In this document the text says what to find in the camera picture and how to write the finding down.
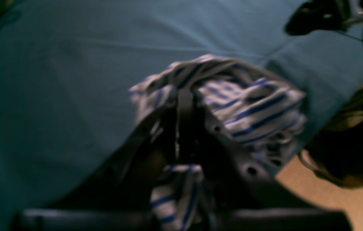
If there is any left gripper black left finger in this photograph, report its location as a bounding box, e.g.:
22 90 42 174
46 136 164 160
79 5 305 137
9 96 177 231

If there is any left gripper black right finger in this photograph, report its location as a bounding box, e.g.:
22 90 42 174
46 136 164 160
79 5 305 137
178 89 352 231

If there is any blue white striped T-shirt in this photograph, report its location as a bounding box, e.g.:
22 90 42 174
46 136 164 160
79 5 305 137
129 54 307 231

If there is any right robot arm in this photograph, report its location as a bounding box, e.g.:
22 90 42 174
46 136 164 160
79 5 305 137
284 0 363 42

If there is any blue table cloth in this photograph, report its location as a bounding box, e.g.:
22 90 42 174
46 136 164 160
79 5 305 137
0 0 363 231

